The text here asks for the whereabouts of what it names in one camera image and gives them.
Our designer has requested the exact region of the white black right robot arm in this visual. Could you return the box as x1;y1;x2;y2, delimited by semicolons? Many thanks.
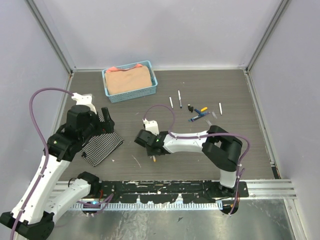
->
134;125;251;198

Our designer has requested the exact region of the purple gel pen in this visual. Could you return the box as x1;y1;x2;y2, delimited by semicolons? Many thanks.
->
188;112;209;122

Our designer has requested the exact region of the cyan gel pen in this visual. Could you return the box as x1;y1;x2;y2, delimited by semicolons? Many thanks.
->
190;112;208;122

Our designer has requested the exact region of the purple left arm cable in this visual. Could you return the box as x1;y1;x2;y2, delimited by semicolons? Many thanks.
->
9;87;76;240

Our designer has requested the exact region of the white pen black tip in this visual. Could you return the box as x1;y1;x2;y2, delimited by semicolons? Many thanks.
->
169;96;174;109

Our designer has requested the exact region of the black white striped cloth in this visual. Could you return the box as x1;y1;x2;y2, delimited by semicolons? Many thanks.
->
80;131;124;167

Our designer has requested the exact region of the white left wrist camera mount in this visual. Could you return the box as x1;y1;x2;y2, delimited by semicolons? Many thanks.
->
71;92;97;114

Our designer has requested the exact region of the white pen blue end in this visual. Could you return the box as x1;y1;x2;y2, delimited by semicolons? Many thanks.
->
177;89;183;109

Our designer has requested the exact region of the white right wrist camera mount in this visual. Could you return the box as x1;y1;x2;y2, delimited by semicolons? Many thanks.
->
142;118;160;136

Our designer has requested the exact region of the white pen at right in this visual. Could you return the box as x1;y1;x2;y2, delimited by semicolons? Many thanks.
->
218;102;223;116

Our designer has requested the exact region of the slotted cable duct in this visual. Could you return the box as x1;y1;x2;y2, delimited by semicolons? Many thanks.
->
68;201;223;211

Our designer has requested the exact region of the peach folded cloth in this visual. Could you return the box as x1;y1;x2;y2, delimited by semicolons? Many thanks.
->
104;63;153;95

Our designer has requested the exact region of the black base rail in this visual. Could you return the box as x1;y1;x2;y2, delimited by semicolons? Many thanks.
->
100;180;249;204

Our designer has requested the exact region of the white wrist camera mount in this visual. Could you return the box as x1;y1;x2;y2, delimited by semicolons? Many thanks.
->
71;92;97;114
142;118;160;136

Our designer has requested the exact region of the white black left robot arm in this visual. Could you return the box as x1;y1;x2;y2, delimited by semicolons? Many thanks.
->
0;105;115;240

